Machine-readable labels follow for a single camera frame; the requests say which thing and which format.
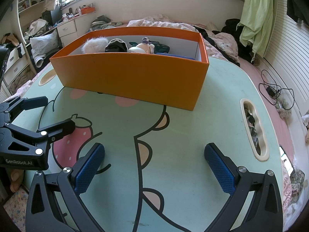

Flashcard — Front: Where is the green toy car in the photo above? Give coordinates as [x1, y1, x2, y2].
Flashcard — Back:
[129, 41, 171, 53]

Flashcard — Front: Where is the grey clothes heap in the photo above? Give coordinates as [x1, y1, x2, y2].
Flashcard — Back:
[90, 16, 126, 31]

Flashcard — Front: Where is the smartphone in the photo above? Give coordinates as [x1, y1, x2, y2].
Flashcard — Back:
[279, 145, 295, 177]

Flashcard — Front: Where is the white bookshelf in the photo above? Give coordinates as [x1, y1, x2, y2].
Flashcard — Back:
[17, 0, 46, 17]

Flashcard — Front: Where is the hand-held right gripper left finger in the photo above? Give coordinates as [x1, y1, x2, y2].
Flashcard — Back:
[25, 142, 105, 232]

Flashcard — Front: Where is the black charger cable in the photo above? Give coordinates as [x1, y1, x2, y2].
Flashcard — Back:
[259, 70, 295, 110]

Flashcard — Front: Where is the white drawer cabinet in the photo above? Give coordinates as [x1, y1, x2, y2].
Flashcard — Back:
[57, 17, 80, 47]

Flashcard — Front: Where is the cartoon printed green desktop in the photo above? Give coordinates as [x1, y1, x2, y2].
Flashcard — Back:
[11, 55, 290, 232]

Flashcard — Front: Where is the black clothes pile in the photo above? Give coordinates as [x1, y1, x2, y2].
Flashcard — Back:
[221, 18, 254, 63]

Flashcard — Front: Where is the white fluffy pompom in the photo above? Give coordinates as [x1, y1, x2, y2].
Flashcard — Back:
[81, 36, 109, 54]

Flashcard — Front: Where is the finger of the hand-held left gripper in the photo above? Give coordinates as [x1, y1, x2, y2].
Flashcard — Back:
[0, 96, 48, 126]
[0, 119, 76, 155]

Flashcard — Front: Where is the large orange cardboard box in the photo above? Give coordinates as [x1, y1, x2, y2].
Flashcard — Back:
[49, 26, 210, 112]

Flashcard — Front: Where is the white storage drawer unit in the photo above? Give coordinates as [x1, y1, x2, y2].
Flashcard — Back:
[3, 46, 32, 95]

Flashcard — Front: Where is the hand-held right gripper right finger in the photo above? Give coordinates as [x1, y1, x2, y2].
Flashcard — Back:
[204, 142, 283, 232]

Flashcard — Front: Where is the long black garment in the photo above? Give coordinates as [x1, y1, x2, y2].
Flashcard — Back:
[199, 28, 240, 67]

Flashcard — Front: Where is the small orange box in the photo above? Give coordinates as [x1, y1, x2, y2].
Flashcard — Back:
[80, 6, 96, 15]

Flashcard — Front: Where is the blue tin box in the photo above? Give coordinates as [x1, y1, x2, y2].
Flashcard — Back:
[154, 52, 196, 60]

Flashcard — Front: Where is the white doll figure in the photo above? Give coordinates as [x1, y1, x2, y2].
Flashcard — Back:
[127, 37, 155, 54]

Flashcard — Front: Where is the light green curtain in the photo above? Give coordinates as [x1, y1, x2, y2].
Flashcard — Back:
[238, 0, 274, 64]

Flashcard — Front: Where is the black computer monitor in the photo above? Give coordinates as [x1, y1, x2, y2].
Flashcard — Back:
[42, 6, 62, 26]

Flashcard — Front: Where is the white pillow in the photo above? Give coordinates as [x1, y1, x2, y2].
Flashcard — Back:
[29, 30, 59, 68]

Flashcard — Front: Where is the pink floral blanket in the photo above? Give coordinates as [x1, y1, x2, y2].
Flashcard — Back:
[127, 14, 240, 63]

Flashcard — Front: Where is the pink bed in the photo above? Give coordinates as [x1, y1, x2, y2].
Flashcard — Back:
[239, 58, 309, 232]

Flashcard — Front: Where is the person's left hand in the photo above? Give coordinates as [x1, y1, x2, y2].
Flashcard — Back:
[10, 170, 25, 192]

